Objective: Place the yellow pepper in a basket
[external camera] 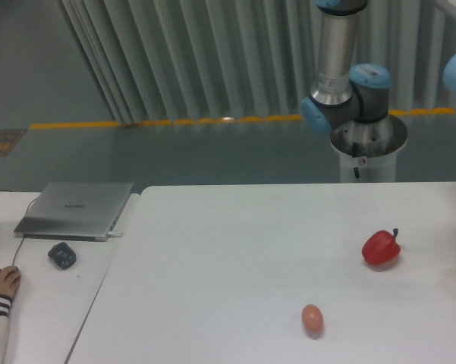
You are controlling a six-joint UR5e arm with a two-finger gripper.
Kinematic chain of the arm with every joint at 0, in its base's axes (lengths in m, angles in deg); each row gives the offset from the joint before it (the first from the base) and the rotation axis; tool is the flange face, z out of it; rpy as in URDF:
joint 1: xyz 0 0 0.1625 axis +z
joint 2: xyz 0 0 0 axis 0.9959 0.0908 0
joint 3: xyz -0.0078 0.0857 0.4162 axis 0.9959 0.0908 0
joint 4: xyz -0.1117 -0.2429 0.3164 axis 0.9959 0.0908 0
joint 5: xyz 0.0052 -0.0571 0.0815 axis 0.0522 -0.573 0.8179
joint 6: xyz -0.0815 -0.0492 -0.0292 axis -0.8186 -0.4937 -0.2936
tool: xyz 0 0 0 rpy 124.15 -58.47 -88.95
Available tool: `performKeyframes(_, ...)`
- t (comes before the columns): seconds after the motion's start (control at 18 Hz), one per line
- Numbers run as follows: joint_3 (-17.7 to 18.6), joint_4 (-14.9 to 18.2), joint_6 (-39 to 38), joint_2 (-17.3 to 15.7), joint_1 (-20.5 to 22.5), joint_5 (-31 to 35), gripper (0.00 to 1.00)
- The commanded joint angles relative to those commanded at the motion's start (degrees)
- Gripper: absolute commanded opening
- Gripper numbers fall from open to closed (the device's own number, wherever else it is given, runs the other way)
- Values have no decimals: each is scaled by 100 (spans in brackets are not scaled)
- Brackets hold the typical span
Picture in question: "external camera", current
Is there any white pleated curtain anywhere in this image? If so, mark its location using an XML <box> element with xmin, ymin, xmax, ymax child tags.
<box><xmin>60</xmin><ymin>1</ymin><xmax>456</xmax><ymax>124</ymax></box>

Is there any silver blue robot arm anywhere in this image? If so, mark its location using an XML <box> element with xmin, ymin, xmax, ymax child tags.
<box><xmin>300</xmin><ymin>1</ymin><xmax>456</xmax><ymax>133</ymax></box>

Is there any black mouse cable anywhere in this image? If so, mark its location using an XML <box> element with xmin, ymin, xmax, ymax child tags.
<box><xmin>10</xmin><ymin>196</ymin><xmax>41</xmax><ymax>268</ymax></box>

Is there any red bell pepper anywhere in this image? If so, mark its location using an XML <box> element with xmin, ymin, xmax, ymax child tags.
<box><xmin>361</xmin><ymin>228</ymin><xmax>401</xmax><ymax>265</ymax></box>

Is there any person's hand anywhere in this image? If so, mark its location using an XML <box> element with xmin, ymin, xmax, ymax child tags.
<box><xmin>0</xmin><ymin>266</ymin><xmax>22</xmax><ymax>300</ymax></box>

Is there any white usb plug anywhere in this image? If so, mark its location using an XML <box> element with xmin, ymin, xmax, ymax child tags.
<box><xmin>107</xmin><ymin>231</ymin><xmax>124</xmax><ymax>238</ymax></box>

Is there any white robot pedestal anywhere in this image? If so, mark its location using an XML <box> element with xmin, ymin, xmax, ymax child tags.
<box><xmin>330</xmin><ymin>115</ymin><xmax>408</xmax><ymax>183</ymax></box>

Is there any brown egg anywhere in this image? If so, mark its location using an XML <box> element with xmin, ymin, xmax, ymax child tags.
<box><xmin>301</xmin><ymin>304</ymin><xmax>323</xmax><ymax>334</ymax></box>

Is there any black earbuds case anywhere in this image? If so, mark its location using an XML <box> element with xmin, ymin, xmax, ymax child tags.
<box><xmin>48</xmin><ymin>242</ymin><xmax>77</xmax><ymax>270</ymax></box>

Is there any silver closed laptop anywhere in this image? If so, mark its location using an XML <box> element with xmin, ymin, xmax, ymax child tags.
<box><xmin>14</xmin><ymin>182</ymin><xmax>133</xmax><ymax>242</ymax></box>

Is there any black pedestal cable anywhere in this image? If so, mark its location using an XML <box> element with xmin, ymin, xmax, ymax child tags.
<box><xmin>351</xmin><ymin>141</ymin><xmax>361</xmax><ymax>183</ymax></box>

